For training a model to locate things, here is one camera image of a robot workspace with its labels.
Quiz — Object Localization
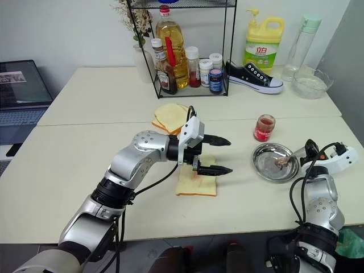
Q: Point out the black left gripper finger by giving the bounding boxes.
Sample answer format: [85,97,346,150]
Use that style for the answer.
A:
[197,165,234,176]
[203,135,232,147]

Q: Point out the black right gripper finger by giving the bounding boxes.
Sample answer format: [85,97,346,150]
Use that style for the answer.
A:
[289,146,308,161]

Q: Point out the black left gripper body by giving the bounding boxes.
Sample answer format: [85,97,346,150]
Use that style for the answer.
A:
[181,121,206,171]

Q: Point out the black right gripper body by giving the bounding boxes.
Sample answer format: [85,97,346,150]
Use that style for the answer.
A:
[300,139,321,168]

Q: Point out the white bread slice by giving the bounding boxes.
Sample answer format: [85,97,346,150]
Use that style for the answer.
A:
[151,118,183,136]
[175,155,218,197]
[154,104,189,129]

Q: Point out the red jam jar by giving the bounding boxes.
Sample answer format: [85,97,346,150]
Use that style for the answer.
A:
[253,114,276,142]

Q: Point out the round steel plate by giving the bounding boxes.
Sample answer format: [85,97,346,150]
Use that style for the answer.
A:
[251,142,300,184]

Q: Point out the dark blue jar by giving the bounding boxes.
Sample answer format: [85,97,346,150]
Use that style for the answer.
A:
[208,68,224,94]

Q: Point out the glass bowl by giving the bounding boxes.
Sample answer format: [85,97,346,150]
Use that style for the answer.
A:
[291,67,335,100]

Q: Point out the white plastic jar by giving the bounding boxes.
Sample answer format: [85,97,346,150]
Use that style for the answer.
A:
[198,59,214,88]

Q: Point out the clear jar with red spice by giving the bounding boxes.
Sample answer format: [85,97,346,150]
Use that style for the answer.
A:
[185,46,201,88]

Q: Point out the black canvas sneaker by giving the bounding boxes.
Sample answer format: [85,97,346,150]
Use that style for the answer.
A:
[224,59,284,94]

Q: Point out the ketchup bottle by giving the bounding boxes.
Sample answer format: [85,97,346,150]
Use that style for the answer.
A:
[150,38,179,96]

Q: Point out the jar with white lid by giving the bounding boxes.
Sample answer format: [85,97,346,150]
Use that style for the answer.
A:
[209,53,224,70]

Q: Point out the dark rounded shape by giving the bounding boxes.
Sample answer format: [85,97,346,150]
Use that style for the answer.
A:
[149,246,188,273]
[226,241,248,273]

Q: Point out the clear bottle with green lid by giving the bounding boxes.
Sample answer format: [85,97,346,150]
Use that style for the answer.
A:
[281,14,322,82]

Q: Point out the yellow dish soap bottle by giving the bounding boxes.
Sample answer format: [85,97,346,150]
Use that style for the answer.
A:
[243,8,286,75]

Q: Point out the white vase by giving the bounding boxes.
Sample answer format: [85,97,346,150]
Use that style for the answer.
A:
[133,44,156,84]

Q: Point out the green plastic bag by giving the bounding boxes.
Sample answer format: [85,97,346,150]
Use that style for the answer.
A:
[337,227,364,258]

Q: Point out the cooking oil bottle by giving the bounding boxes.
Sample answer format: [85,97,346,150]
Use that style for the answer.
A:
[155,5,190,89]

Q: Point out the dried flowers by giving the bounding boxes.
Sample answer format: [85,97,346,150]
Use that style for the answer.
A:
[112,0,154,48]

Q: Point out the black phone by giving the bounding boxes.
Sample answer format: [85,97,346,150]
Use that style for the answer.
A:
[5,143,23,157]

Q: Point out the dark laptop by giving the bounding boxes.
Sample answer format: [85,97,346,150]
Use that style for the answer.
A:
[0,59,54,127]

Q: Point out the perforated metal board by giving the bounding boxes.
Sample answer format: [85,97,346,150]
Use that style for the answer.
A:
[0,159,12,179]

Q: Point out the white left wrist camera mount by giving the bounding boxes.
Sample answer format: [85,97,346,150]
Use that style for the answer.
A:
[177,115,205,166]

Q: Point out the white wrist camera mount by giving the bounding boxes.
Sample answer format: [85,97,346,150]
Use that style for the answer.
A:
[301,144,357,175]
[177,115,205,166]

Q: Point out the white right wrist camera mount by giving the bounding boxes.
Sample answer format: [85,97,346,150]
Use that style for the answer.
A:
[301,144,357,175]

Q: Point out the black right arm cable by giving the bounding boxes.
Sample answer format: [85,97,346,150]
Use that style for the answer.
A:
[289,139,346,227]

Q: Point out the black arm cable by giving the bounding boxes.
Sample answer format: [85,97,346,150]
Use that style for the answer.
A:
[289,139,346,227]
[112,105,198,273]

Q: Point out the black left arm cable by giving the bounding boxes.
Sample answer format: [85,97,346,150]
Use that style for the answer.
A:
[112,105,198,273]

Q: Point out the black wire rack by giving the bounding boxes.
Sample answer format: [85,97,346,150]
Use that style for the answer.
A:
[125,0,238,100]

